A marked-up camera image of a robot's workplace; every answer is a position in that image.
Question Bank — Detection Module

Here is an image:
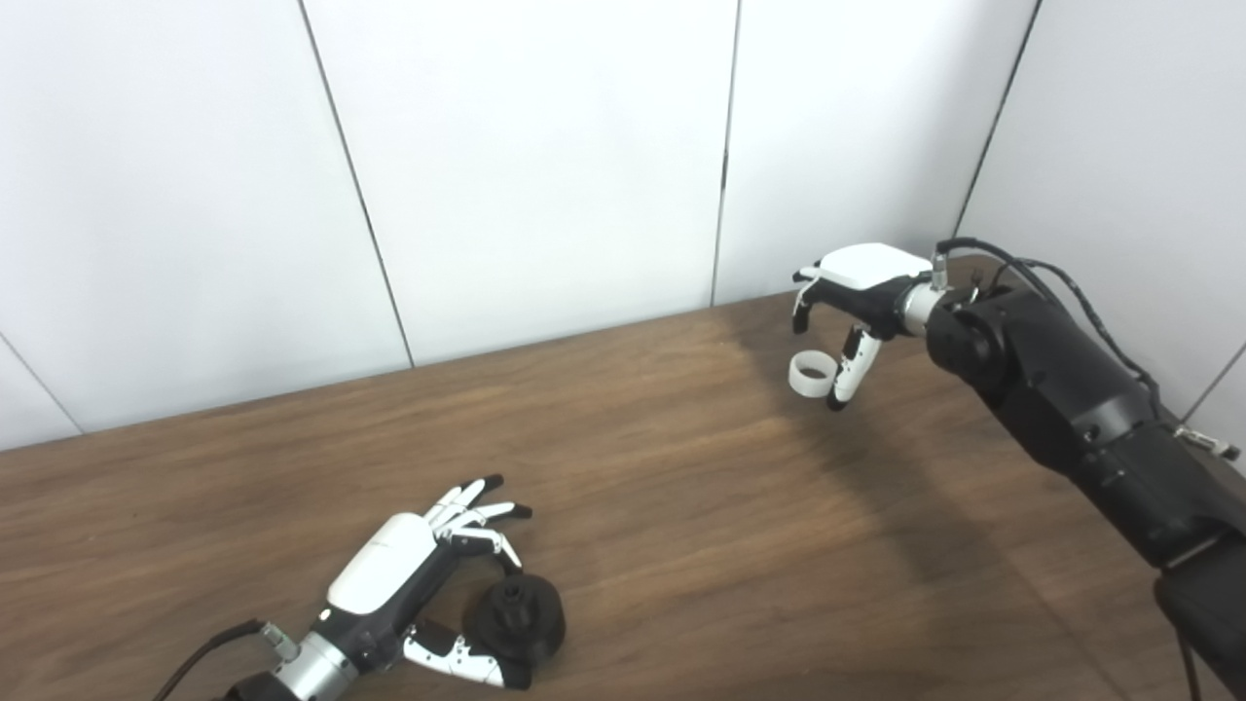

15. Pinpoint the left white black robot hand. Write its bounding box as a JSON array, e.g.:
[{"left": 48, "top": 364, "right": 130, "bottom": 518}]
[{"left": 316, "top": 474, "right": 534, "bottom": 690}]

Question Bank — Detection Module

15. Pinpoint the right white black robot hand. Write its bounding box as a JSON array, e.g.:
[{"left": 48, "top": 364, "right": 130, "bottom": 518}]
[{"left": 790, "top": 243, "right": 935, "bottom": 413}]

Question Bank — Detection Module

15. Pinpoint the white ring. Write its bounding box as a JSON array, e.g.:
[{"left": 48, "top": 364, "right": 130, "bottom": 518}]
[{"left": 788, "top": 350, "right": 840, "bottom": 398}]

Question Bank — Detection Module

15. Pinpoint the round black part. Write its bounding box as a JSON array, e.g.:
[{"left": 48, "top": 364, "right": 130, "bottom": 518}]
[{"left": 462, "top": 573, "right": 567, "bottom": 668}]

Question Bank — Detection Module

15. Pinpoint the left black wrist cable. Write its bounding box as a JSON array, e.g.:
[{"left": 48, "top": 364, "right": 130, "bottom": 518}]
[{"left": 151, "top": 619, "right": 298, "bottom": 701}]

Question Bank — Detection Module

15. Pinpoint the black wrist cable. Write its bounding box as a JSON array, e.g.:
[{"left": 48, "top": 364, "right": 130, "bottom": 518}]
[
  {"left": 151, "top": 619, "right": 298, "bottom": 701},
  {"left": 933, "top": 238, "right": 1242, "bottom": 461}
]

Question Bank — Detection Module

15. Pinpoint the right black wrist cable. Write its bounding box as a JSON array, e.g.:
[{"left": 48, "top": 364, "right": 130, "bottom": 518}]
[{"left": 933, "top": 238, "right": 1242, "bottom": 461}]

